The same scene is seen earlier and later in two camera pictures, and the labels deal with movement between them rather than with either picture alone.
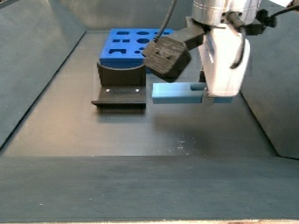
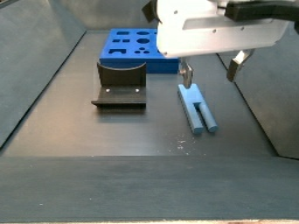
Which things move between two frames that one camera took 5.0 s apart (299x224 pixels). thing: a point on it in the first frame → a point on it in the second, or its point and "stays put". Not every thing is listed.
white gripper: (226, 53) → (195, 27)
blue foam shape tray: (126, 45) stays put
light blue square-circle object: (182, 93) → (191, 99)
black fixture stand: (123, 87) stays put
